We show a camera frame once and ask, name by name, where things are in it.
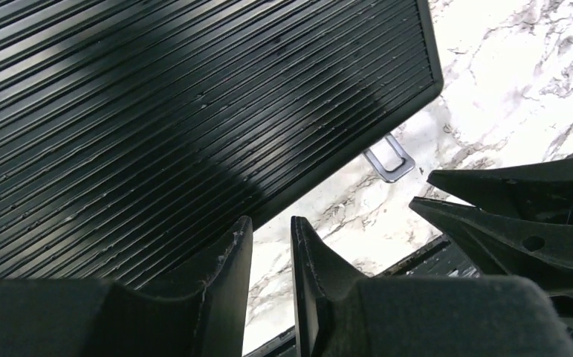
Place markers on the black poker case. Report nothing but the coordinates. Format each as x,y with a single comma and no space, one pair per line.
134,133

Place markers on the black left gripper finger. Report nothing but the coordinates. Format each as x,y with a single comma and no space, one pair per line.
342,312
534,192
502,245
197,309

